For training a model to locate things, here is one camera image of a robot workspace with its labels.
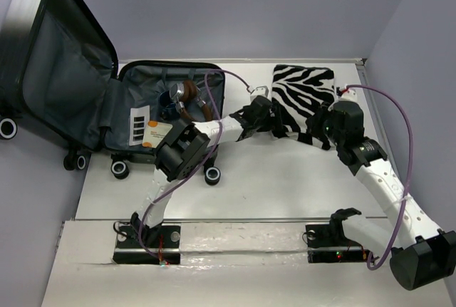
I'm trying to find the zebra print plush cloth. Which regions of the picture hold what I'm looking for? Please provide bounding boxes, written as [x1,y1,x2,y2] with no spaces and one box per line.
[271,64,335,150]

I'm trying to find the brown silver headphones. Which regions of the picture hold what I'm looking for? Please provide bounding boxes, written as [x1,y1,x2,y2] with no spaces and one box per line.
[169,80,213,122]

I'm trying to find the white orange eyelid tape card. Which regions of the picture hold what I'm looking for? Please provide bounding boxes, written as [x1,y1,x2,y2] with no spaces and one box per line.
[142,120,172,148]

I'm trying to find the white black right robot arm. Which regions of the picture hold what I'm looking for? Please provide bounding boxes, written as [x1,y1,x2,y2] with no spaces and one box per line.
[306,100,455,291]

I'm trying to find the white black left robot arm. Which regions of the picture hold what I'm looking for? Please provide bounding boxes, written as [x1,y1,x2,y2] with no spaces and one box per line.
[130,95,281,247]

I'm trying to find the dark blue mug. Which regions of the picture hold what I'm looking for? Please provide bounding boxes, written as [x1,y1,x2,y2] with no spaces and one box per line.
[159,90,180,120]

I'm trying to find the black hard-shell suitcase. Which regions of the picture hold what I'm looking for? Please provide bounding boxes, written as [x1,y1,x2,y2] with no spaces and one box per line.
[1,0,225,179]

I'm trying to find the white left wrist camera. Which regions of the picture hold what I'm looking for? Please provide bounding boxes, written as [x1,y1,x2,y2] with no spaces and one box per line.
[247,85,269,101]

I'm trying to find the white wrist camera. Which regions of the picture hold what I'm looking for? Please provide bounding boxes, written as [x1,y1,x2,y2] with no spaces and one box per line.
[247,85,269,101]
[336,87,358,103]

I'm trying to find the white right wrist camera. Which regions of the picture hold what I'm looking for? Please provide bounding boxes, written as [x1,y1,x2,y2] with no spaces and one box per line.
[336,87,358,103]

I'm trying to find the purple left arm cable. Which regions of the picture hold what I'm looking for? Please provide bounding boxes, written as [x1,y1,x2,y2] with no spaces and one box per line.
[137,68,256,261]

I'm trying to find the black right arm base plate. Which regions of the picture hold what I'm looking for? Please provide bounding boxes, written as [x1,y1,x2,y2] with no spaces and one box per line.
[301,207,371,264]

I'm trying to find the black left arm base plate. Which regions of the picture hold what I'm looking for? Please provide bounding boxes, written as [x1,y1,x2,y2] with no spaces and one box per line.
[113,221,181,266]

